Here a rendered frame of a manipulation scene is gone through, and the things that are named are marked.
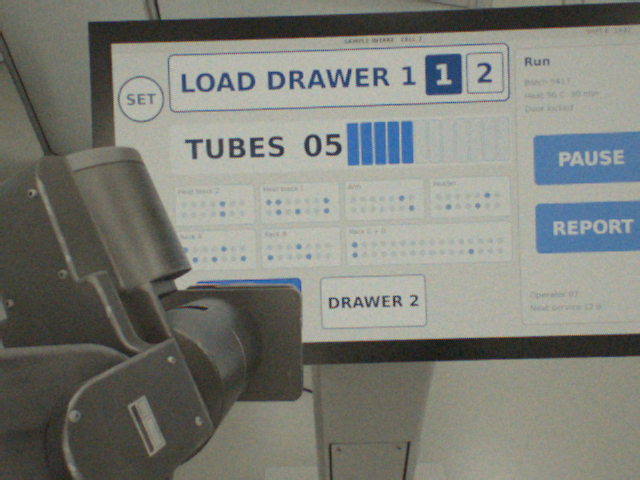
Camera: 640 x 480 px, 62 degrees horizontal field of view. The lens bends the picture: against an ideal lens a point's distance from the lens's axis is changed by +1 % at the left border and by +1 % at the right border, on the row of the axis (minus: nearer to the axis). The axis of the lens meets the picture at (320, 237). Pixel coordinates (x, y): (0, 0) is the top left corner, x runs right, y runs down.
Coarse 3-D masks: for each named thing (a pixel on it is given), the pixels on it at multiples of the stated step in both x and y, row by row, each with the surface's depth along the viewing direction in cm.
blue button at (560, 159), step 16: (544, 144) 46; (560, 144) 46; (576, 144) 46; (592, 144) 46; (608, 144) 46; (624, 144) 46; (544, 160) 46; (560, 160) 46; (576, 160) 46; (592, 160) 46; (608, 160) 46; (624, 160) 46; (544, 176) 47; (560, 176) 46; (576, 176) 46; (592, 176) 46; (608, 176) 46; (624, 176) 46
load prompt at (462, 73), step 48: (384, 48) 46; (432, 48) 46; (480, 48) 46; (192, 96) 47; (240, 96) 47; (288, 96) 47; (336, 96) 47; (384, 96) 47; (432, 96) 47; (480, 96) 46
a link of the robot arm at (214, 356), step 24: (144, 288) 20; (168, 288) 22; (144, 312) 20; (168, 312) 24; (192, 312) 24; (144, 336) 20; (168, 336) 20; (192, 336) 20; (216, 336) 23; (192, 360) 20; (216, 360) 21; (240, 360) 24; (216, 384) 20; (240, 384) 24; (216, 408) 20; (192, 456) 20
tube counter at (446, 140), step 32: (320, 128) 47; (352, 128) 47; (384, 128) 47; (416, 128) 47; (448, 128) 47; (480, 128) 46; (320, 160) 47; (352, 160) 47; (384, 160) 47; (416, 160) 47; (448, 160) 47; (480, 160) 47
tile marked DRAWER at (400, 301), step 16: (320, 288) 47; (336, 288) 47; (352, 288) 47; (368, 288) 47; (384, 288) 47; (400, 288) 47; (416, 288) 47; (320, 304) 47; (336, 304) 47; (352, 304) 47; (368, 304) 47; (384, 304) 47; (400, 304) 47; (416, 304) 47; (336, 320) 47; (352, 320) 47; (368, 320) 47; (384, 320) 47; (400, 320) 47; (416, 320) 47
